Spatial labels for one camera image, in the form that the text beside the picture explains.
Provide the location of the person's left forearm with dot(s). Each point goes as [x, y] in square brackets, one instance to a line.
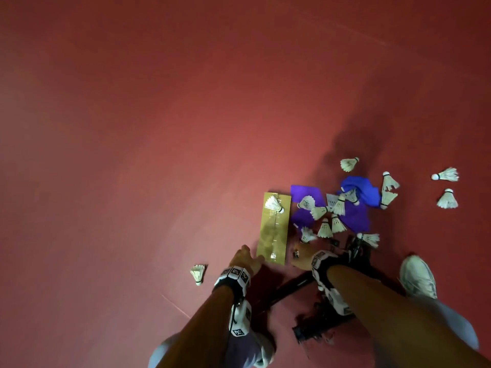
[199, 333]

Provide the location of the purple cloth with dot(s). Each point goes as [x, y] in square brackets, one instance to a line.
[356, 220]

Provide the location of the person's right forearm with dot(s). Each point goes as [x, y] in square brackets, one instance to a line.
[391, 314]

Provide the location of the black wristband with marker tiles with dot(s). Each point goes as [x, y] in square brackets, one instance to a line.
[322, 268]
[232, 281]

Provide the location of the blue cloth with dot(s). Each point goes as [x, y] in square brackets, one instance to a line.
[364, 189]

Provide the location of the white shuttlecocks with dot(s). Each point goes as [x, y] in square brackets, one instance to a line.
[447, 201]

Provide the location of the person's right hand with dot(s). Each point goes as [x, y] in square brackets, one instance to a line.
[305, 256]

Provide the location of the person's left hand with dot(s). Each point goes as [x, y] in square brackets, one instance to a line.
[245, 260]

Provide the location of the person's right shoe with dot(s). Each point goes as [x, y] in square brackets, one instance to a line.
[418, 277]

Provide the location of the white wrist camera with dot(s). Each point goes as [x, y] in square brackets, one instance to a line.
[239, 321]
[337, 300]

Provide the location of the long brown cardboard box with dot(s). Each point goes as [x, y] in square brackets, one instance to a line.
[274, 233]

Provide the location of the person's grey trousers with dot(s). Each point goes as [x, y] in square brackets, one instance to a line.
[449, 321]

